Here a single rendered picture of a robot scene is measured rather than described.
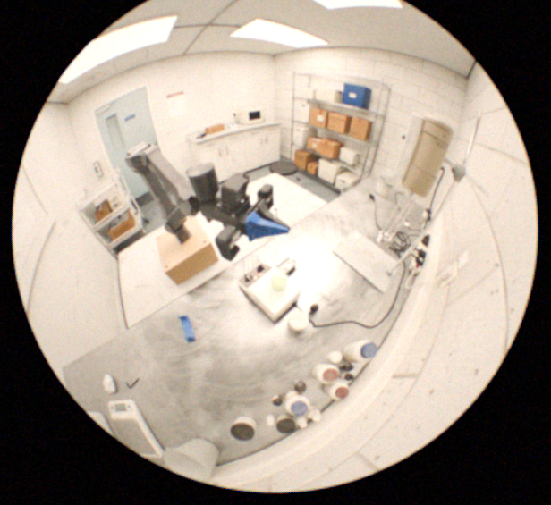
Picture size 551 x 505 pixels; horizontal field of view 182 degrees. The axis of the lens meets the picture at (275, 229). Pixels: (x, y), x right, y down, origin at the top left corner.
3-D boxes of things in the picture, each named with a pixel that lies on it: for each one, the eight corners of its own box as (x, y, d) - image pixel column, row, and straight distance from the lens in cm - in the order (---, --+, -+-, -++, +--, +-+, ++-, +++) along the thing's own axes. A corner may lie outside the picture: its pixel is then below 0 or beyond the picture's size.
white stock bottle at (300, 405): (301, 408, 61) (309, 419, 51) (282, 405, 60) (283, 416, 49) (307, 391, 60) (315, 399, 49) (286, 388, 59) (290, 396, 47)
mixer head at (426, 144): (384, 180, 54) (407, 104, 50) (392, 173, 64) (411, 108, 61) (424, 206, 54) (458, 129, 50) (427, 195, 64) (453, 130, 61)
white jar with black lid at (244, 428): (233, 428, 65) (227, 436, 59) (238, 413, 62) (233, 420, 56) (254, 434, 65) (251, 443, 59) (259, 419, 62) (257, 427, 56)
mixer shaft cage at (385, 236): (374, 239, 67) (403, 185, 55) (380, 231, 72) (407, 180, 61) (387, 250, 67) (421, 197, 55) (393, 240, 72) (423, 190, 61)
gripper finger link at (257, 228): (249, 242, 33) (244, 221, 29) (258, 231, 35) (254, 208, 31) (281, 255, 31) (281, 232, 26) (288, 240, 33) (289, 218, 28)
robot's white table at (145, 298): (181, 307, 177) (118, 253, 114) (275, 246, 185) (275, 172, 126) (203, 349, 159) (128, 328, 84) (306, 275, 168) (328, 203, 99)
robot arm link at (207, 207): (200, 224, 44) (187, 196, 38) (214, 210, 46) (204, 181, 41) (221, 232, 39) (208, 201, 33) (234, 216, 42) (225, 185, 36)
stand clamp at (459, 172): (419, 158, 54) (426, 141, 53) (422, 154, 65) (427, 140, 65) (485, 207, 59) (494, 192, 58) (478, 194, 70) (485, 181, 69)
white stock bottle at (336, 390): (320, 386, 60) (329, 391, 51) (334, 376, 61) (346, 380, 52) (328, 398, 62) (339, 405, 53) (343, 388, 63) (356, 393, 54)
